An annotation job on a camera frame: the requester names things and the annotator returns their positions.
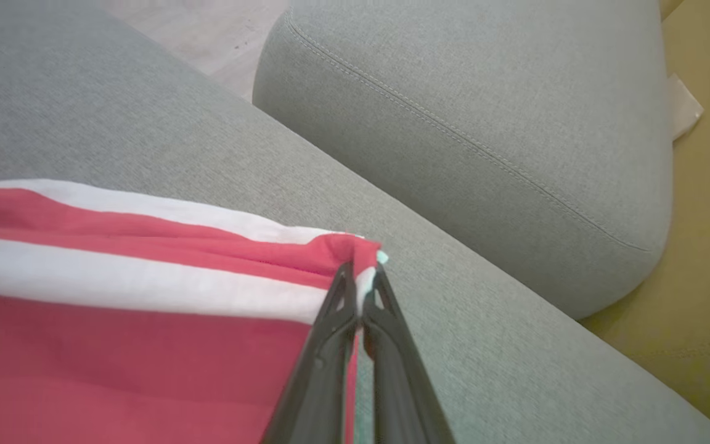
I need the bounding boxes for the yellow upholstered panel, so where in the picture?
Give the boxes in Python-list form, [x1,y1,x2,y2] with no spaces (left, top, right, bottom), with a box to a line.
[580,0,710,443]

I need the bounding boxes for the red shorts with white stripe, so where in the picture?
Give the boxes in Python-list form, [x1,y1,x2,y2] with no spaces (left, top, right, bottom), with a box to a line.
[0,179,390,444]

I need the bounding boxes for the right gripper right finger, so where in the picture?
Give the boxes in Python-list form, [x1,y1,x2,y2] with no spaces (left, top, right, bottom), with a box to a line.
[360,262,456,444]

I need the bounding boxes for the large grey sofa seat cushion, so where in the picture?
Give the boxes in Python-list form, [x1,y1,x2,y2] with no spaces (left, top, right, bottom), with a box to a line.
[0,0,710,444]

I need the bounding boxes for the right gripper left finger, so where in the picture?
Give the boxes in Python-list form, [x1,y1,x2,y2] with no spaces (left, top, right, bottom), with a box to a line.
[261,261,360,444]

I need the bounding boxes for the small grey sofa cushion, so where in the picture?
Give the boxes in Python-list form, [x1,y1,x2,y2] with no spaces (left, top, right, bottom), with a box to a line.
[252,0,674,320]

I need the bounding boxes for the white rectangular plate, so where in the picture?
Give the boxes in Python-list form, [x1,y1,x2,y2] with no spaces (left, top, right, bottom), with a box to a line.
[666,74,705,141]

